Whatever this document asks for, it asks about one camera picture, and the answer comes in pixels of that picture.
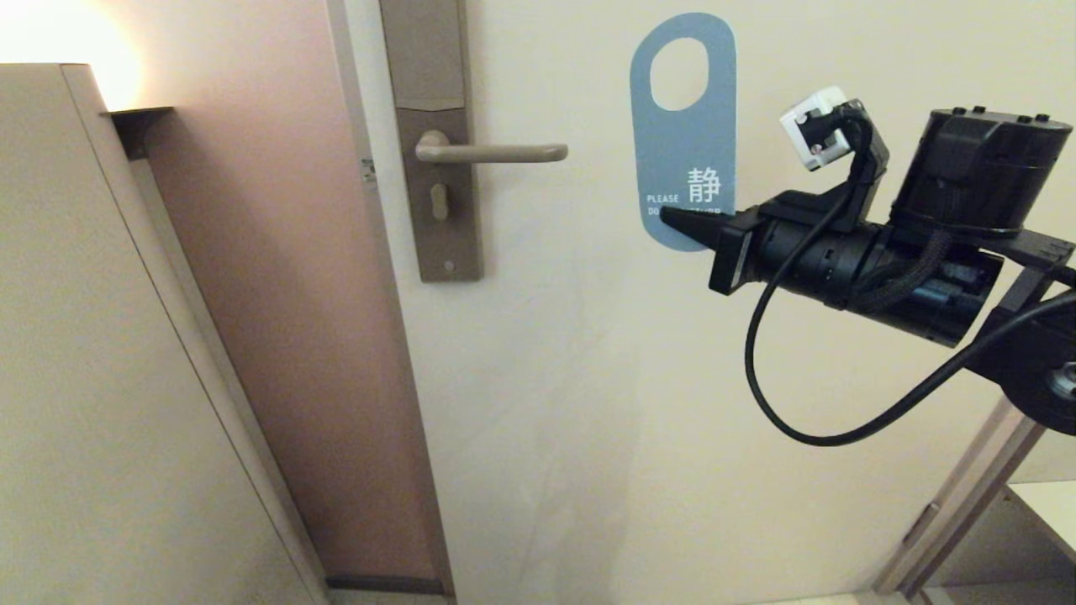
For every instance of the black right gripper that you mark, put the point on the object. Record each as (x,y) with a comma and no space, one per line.
(807,252)

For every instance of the blue and white door hanger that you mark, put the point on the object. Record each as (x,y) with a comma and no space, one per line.
(685,143)

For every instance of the white room door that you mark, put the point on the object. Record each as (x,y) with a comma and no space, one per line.
(630,420)

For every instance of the bronze door lock plate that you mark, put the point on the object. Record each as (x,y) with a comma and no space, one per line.
(429,59)

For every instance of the metal door latch bolt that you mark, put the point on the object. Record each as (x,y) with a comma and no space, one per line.
(369,172)

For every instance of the beige cabinet panel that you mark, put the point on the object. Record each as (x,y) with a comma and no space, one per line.
(84,504)

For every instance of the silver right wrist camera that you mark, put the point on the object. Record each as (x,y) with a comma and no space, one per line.
(820,128)

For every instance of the small metal frame hinge plate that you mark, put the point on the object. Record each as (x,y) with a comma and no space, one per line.
(921,523)

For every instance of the dark wall lamp fixture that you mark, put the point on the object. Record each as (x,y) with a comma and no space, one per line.
(139,126)

